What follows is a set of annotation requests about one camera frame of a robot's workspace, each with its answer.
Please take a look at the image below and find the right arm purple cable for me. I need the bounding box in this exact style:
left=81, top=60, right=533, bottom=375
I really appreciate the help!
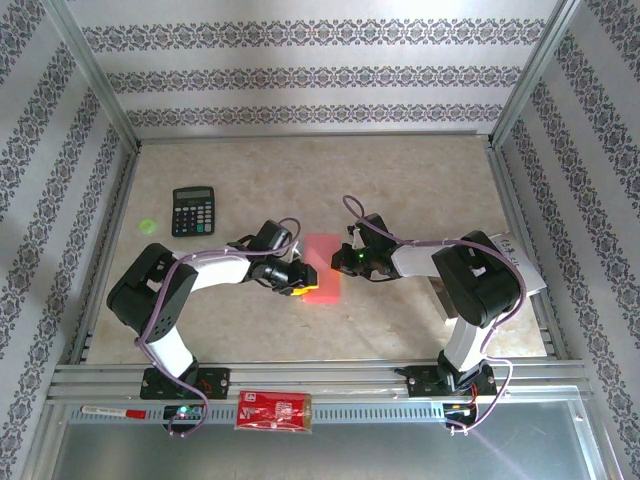
left=341, top=194, right=526, bottom=435

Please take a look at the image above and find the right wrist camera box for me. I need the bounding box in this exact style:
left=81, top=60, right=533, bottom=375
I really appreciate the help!
left=347, top=213, right=390, bottom=247

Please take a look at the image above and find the black calculator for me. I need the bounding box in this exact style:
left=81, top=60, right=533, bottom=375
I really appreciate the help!
left=171, top=186, right=216, bottom=238

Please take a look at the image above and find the pink square paper sheet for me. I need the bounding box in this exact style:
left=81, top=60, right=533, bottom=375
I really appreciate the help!
left=301, top=232, right=343, bottom=305

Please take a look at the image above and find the aluminium frame post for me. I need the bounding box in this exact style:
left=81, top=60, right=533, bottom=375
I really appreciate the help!
left=42, top=0, right=142, bottom=151
left=487, top=0, right=584, bottom=147

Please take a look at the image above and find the white printed booklet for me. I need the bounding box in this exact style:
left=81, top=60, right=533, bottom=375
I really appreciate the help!
left=487, top=230, right=548, bottom=301

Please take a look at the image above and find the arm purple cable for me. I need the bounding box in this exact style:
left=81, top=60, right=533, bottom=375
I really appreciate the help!
left=134, top=216, right=303, bottom=437
left=341, top=194, right=526, bottom=435

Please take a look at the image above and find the red white marker pen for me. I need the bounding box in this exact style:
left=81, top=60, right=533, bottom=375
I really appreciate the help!
left=79, top=404, right=147, bottom=420

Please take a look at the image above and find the small circuit board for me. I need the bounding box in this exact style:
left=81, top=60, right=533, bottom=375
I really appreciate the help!
left=443, top=402, right=479, bottom=420
left=163, top=403, right=206, bottom=424

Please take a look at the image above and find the grey slotted cable duct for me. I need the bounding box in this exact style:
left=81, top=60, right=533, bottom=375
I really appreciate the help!
left=69, top=402, right=451, bottom=425

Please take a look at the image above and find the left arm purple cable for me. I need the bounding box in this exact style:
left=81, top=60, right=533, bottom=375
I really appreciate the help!
left=134, top=216, right=303, bottom=437

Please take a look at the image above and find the aluminium table edge rail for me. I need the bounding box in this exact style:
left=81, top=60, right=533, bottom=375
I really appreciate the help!
left=134, top=130, right=494, bottom=146
left=67, top=144, right=142, bottom=366
left=487, top=142, right=571, bottom=361

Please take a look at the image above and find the steel sheet panel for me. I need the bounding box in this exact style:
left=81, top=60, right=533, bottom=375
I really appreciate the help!
left=37, top=397, right=609, bottom=480

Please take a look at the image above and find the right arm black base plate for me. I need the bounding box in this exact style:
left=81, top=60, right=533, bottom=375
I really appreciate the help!
left=405, top=365, right=499, bottom=400

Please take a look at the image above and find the red snack packet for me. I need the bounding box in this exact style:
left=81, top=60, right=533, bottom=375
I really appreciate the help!
left=234, top=389, right=314, bottom=435

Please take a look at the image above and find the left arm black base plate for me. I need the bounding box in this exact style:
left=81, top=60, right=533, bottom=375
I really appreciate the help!
left=139, top=367, right=232, bottom=401

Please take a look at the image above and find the wide aluminium mounting rail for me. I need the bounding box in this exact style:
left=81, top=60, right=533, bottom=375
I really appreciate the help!
left=47, top=358, right=594, bottom=404

